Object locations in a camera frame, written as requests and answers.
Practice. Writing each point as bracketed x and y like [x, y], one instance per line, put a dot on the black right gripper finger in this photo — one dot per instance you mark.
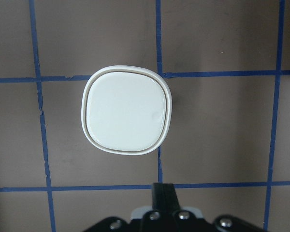
[164, 200]

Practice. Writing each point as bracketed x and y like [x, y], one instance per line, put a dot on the white trash can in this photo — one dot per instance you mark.
[126, 110]

